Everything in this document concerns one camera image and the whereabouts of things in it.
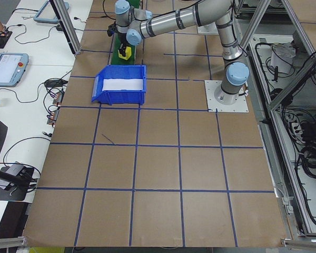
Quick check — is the yellow block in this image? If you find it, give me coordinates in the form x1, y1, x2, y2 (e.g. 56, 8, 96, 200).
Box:
117, 47, 132, 59

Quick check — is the green conveyor belt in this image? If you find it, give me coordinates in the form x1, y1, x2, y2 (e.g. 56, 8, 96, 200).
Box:
110, 0, 142, 66

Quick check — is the white foam pad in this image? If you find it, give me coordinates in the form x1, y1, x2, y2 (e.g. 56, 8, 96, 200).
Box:
102, 78, 144, 92

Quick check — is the blue plastic storage bin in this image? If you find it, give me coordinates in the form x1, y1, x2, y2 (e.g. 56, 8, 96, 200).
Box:
91, 64, 147, 106

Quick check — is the small circuit board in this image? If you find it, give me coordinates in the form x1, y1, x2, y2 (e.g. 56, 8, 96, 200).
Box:
46, 109, 60, 126
52, 91, 65, 106

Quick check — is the light blue teach pendant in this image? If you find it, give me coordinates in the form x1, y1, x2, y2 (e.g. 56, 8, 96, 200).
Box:
0, 52, 30, 87
33, 0, 71, 25

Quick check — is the black desk mat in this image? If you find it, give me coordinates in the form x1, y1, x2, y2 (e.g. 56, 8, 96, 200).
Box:
0, 31, 14, 50

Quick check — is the grey hub device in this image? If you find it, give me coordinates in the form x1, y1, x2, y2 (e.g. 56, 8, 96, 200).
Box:
5, 162, 26, 177

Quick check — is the black stand rod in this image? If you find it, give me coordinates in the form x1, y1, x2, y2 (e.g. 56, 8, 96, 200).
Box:
0, 166, 32, 187

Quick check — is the white power strip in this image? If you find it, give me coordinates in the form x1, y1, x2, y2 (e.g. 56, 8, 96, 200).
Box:
287, 113, 305, 143

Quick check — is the black power brick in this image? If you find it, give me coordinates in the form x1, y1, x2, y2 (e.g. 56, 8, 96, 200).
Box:
301, 122, 316, 143

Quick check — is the aluminium corner bar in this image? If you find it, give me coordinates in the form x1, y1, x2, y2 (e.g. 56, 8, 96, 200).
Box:
0, 236, 29, 250
280, 237, 316, 248

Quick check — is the aluminium profile post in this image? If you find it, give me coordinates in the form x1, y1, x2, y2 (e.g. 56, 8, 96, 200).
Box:
49, 0, 82, 55

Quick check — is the white square base plate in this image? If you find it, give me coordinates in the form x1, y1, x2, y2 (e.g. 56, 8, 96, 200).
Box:
196, 22, 220, 35
204, 80, 250, 113

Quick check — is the V-shaped metal bar frame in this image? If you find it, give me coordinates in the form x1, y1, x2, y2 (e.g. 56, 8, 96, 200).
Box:
234, 0, 316, 238

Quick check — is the coiled black cable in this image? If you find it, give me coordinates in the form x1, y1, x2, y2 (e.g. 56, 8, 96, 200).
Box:
299, 146, 316, 180

